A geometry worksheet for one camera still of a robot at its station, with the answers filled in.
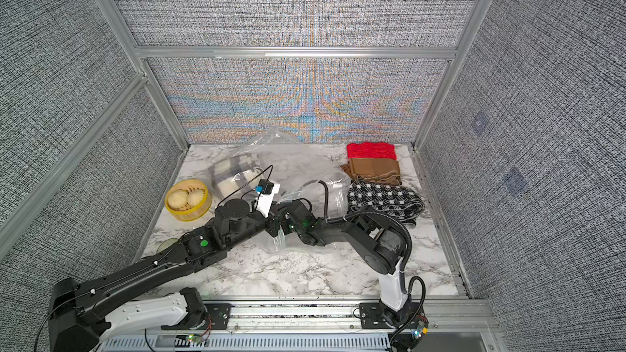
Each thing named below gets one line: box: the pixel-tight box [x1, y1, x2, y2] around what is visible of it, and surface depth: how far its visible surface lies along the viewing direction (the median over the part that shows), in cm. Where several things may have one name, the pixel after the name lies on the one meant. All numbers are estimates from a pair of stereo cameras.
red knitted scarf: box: [346, 141, 397, 160], surface depth 119 cm
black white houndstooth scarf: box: [347, 180, 426, 225], surface depth 95 cm
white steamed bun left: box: [167, 189, 190, 210], surface depth 96 cm
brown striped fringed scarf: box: [340, 157, 402, 186], surface depth 106 cm
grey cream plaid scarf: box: [211, 154, 264, 202], surface depth 101 cm
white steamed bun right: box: [186, 189, 205, 207], surface depth 97 cm
